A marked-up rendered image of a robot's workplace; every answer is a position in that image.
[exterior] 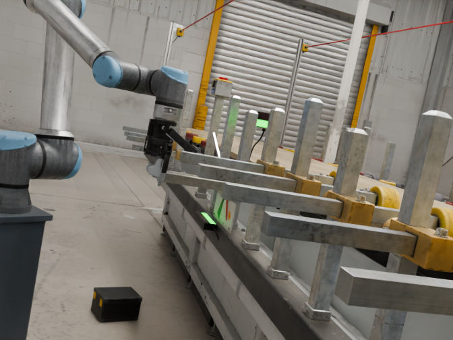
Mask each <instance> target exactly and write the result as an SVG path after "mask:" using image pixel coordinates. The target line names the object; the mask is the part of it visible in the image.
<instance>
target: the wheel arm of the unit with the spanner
mask: <svg viewBox="0 0 453 340"><path fill-rule="evenodd" d="M164 182H167V183H175V184H179V185H185V186H193V187H197V188H206V189H210V190H218V191H222V186H223V181H217V180H213V179H205V178H200V177H194V176H189V175H182V174H176V173H169V172H166V175H165V178H164Z"/></svg>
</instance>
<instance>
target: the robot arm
mask: <svg viewBox="0 0 453 340"><path fill-rule="evenodd" d="M23 2H24V4H25V6H26V7H27V8H28V9H29V10H30V11H31V12H32V13H35V14H38V15H41V16H42V17H43V18H44V19H45V20H46V21H47V29H46V40H45V50H44V69H43V80H42V99H41V110H40V127H39V129H38V130H37V131H36V132H34V134H30V133H26V132H17V131H0V213H5V214H22V213H28V212H30V211H31V208H32V203H31V199H30V194H29V190H28V188H29V183H30V179H56V180H62V179H69V178H72V177H73V176H74V175H75V174H76V173H77V172H78V171H79V170H80V167H81V161H82V151H81V149H80V147H79V146H78V145H77V144H76V143H75V142H74V136H73V134H72V133H71V132H70V130H69V129H70V119H71V100H72V90H73V71H74V60H75V52H76V53H77V54H78V55H79V56H80V57H81V58H82V59H83V60H84V61H85V62H86V63H87V64H88V65H89V66H90V67H91V68H92V73H93V76H94V79H95V80H96V82H97V83H98V84H100V85H102V86H105V87H107V88H117V89H121V90H127V91H130V92H134V93H137V94H147V95H150V96H155V97H156V100H155V105H154V112H153V117H156V119H150V121H149V126H148V133H147V136H146V140H145V145H144V152H145V154H149V155H150V156H152V157H156V158H155V160H154V163H153V164H151V165H148V166H147V167H146V170H147V172H148V173H149V174H150V175H153V176H155V177H157V178H158V185H157V186H160V185H161V183H162V182H163V181H164V178H165V175H166V172H167V168H168V165H169V159H170V157H171V153H172V148H173V144H172V143H173V140H174V141H175V142H176V143H178V144H179V145H180V146H181V147H182V148H183V149H184V151H186V152H194V153H196V152H197V150H196V147H195V146H194V145H193V144H191V143H188V142H187V141H186V140H185V139H184V138H182V137H181V136H180V135H179V134H178V133H177V132H176V131H175V130H174V129H173V128H169V127H170V126H174V127H177V123H176V121H177V122H180V121H181V115H182V111H183V103H184V100H185V93H186V89H187V85H188V77H189V74H188V73H187V72H185V71H183V70H180V69H175V68H172V67H168V66H165V65H163V66H162V67H161V68H160V69H157V68H153V67H146V66H143V65H138V64H135V63H131V62H128V61H124V60H122V59H121V58H120V57H119V56H118V55H117V54H116V53H115V52H113V51H112V50H110V49H109V48H108V47H107V46H106V45H105V44H104V43H103V42H102V41H101V40H100V39H99V37H97V35H95V33H93V32H92V31H91V30H90V29H89V28H88V27H87V26H86V25H85V24H84V23H83V22H82V21H81V20H80V18H81V17H82V16H83V13H84V12H85V8H86V2H85V0H23ZM162 126H164V127H163V129H162ZM166 134H168V135H169V136H170V137H171V138H172V139H173V140H172V139H171V138H170V137H168V136H167V135H166ZM146 141H148V142H147V146H146ZM145 147H146V148H145Z"/></svg>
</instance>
